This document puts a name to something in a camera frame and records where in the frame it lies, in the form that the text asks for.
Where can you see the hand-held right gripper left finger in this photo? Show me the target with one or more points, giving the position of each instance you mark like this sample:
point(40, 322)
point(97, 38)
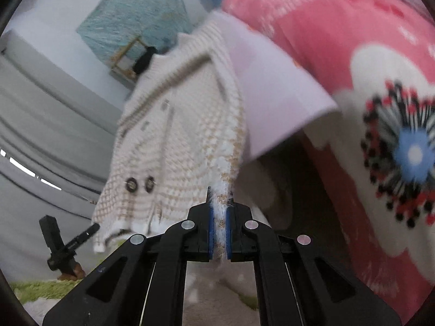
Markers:
point(210, 231)

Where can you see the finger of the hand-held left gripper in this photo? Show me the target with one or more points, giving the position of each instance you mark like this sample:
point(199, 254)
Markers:
point(85, 236)

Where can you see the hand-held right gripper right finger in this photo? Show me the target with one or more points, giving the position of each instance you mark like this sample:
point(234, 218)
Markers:
point(229, 231)

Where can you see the beige white checked coat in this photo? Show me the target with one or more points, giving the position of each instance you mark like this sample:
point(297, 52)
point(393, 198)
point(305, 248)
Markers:
point(176, 142)

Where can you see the green fluffy rug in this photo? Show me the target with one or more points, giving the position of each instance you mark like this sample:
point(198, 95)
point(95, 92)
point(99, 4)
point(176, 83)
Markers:
point(40, 288)

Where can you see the white fluffy cloth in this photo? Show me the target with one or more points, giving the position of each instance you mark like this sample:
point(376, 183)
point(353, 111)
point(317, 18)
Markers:
point(258, 183)

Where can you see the grey curtain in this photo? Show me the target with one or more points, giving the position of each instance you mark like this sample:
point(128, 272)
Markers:
point(51, 125)

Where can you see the lilac glossy board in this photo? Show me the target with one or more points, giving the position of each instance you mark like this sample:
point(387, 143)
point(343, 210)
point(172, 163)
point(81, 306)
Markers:
point(278, 102)

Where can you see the wooden chair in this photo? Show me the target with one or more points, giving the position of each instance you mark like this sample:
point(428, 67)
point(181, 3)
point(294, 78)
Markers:
point(127, 46)

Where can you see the pink floral blanket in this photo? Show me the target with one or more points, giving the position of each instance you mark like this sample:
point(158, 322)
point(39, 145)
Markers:
point(323, 23)

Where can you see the teal floral hanging cloth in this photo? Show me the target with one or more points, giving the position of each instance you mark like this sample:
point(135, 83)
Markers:
point(136, 10)

